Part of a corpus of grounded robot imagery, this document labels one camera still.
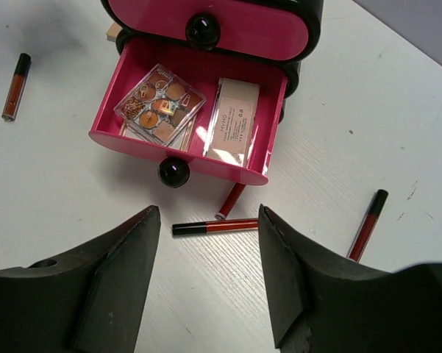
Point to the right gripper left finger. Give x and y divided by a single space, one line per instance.
88 299

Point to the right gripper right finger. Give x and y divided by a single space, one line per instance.
320 301

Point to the pink sachet packet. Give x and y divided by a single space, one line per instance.
229 133

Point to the clear eyeshadow palette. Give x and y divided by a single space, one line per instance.
160 106

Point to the pink drawer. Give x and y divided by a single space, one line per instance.
260 29
201 69

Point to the black pink drawer organizer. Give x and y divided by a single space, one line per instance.
311 11

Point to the beige square sponge pad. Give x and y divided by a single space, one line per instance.
112 32

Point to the red lip gloss front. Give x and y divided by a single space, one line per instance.
208 227

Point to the red lip gloss far right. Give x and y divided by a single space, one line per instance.
367 226

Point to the red lip gloss under drawer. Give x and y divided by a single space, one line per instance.
230 201

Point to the red lip gloss left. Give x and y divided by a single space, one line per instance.
16 87

